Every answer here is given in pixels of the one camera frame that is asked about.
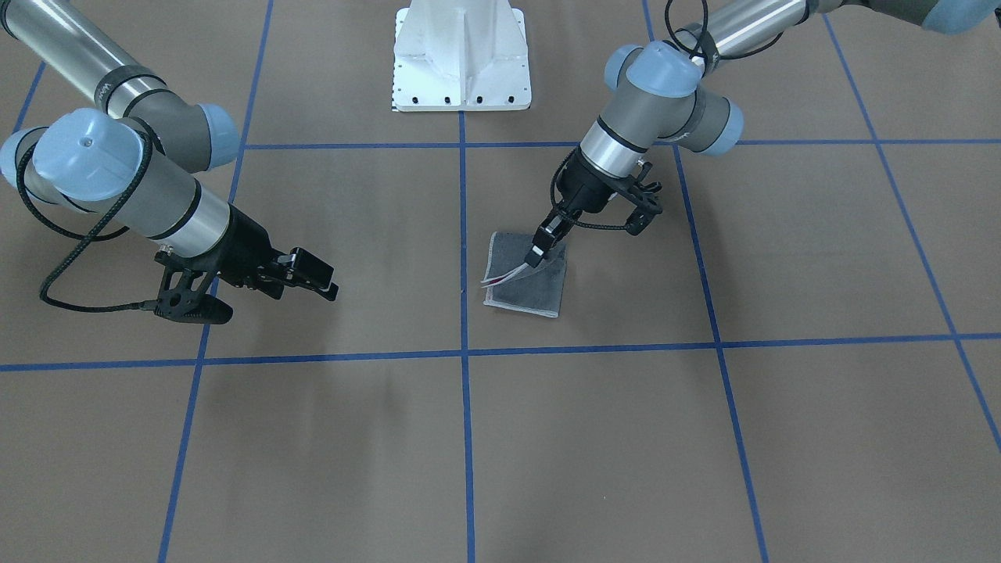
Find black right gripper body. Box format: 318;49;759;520
208;206;286;299

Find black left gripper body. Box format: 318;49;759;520
551;147;637;228

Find pink towel with grey back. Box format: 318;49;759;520
480;232;566;318

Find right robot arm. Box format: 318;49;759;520
2;1;339;323

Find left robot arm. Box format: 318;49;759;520
525;1;844;267

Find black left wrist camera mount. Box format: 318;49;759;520
623;161;664;236

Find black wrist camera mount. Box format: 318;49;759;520
153;247;233;325
623;161;664;236

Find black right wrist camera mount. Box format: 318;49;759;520
153;247;233;325

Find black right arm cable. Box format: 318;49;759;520
16;129;169;314

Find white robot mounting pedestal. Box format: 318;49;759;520
391;1;533;112

